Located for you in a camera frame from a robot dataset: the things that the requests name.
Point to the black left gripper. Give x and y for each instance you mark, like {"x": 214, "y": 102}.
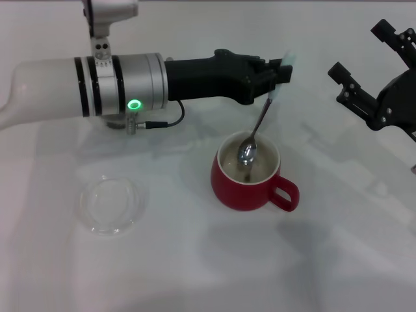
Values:
{"x": 221, "y": 76}

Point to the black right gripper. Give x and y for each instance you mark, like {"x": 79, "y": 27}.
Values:
{"x": 396, "y": 100}

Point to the red mug white inside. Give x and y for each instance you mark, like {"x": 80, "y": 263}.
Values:
{"x": 234, "y": 195}

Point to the clear glass saucer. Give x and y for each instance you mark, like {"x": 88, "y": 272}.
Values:
{"x": 110, "y": 208}

